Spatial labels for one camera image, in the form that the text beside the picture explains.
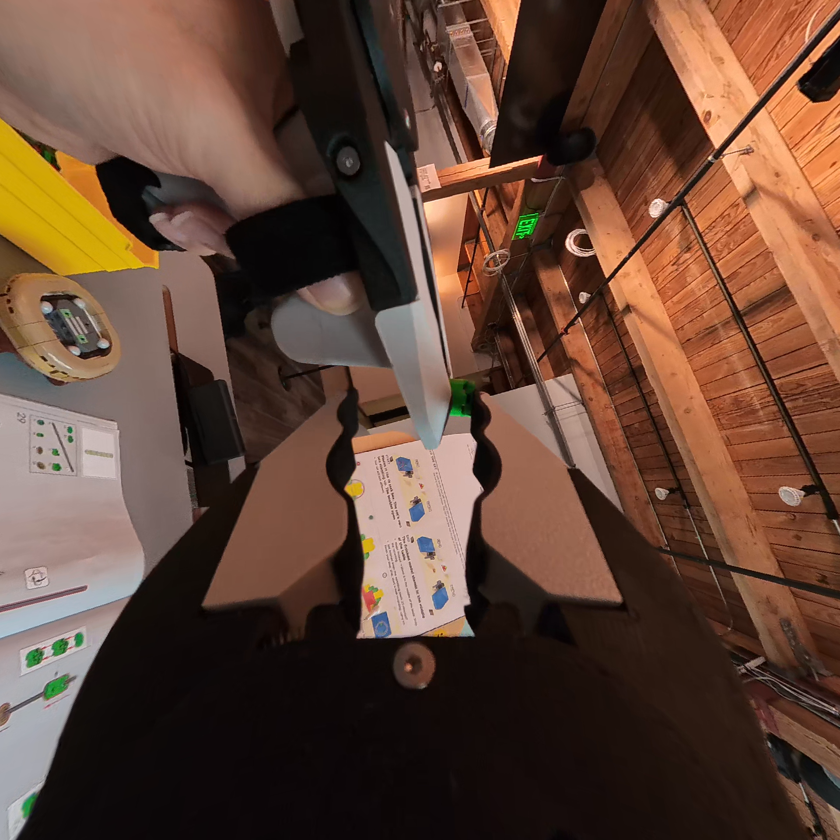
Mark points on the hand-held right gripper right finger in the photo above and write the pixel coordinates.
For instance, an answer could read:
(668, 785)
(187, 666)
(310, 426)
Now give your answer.
(544, 531)

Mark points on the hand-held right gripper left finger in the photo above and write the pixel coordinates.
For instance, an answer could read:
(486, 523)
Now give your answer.
(282, 525)

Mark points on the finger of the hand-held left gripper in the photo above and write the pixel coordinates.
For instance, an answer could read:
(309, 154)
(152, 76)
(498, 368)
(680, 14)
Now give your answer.
(413, 341)

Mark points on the green brick piece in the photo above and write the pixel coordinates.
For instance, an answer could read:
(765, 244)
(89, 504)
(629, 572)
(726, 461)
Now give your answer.
(461, 398)

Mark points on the grey desk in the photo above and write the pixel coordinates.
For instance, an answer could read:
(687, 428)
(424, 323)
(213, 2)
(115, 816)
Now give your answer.
(148, 394)

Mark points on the person's left hand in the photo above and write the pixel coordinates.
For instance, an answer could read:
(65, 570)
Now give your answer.
(131, 79)

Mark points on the white paper notice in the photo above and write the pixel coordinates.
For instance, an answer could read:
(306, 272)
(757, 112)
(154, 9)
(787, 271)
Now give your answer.
(428, 176)

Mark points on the white illustrated leaflet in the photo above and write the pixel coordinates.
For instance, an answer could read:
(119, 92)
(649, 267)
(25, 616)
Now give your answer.
(420, 518)

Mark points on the black box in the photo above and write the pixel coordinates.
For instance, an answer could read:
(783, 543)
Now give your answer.
(210, 420)

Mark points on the wooden crossbeam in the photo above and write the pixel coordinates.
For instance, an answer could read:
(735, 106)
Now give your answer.
(485, 176)

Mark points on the green exit sign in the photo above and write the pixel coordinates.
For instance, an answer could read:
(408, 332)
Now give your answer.
(527, 225)

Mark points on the black hanging panel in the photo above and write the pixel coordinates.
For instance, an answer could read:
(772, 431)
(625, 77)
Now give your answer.
(544, 72)

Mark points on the brick instruction booklet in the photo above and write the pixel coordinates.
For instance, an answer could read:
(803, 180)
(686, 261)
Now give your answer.
(59, 525)

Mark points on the tan round brick model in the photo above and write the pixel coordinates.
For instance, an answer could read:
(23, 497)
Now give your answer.
(65, 325)

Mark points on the yellow plastic bin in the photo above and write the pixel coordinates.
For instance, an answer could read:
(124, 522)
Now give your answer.
(59, 216)

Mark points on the black track light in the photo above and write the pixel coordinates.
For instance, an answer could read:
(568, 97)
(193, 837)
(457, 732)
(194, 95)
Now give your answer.
(820, 79)

